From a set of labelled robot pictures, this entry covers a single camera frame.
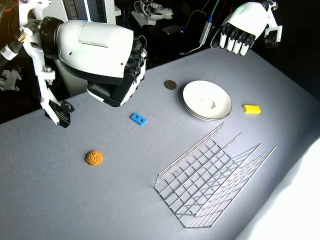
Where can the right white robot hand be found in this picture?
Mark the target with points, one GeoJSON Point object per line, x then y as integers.
{"type": "Point", "coordinates": [95, 50]}

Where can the white plate with printed underside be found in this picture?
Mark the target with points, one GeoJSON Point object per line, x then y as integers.
{"type": "Point", "coordinates": [207, 100]}

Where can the white plastic device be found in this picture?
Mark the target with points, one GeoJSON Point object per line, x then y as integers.
{"type": "Point", "coordinates": [155, 12]}

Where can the grey box with blue light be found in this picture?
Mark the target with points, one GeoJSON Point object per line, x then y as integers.
{"type": "Point", "coordinates": [172, 30]}

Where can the blue block with two holes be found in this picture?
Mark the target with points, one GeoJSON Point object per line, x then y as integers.
{"type": "Point", "coordinates": [138, 119]}

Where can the brown round disc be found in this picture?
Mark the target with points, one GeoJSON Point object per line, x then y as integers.
{"type": "Point", "coordinates": [170, 84]}

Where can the orange swirl cookie toy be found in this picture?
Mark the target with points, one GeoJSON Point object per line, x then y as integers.
{"type": "Point", "coordinates": [94, 158]}

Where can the yellow rectangular block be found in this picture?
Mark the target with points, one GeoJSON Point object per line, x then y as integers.
{"type": "Point", "coordinates": [251, 109]}

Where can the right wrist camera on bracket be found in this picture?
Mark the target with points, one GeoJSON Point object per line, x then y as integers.
{"type": "Point", "coordinates": [62, 112]}

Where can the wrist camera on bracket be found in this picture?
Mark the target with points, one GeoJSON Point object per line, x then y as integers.
{"type": "Point", "coordinates": [272, 37]}
{"type": "Point", "coordinates": [62, 112]}

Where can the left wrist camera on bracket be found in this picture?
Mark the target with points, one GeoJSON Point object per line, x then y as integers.
{"type": "Point", "coordinates": [272, 37]}

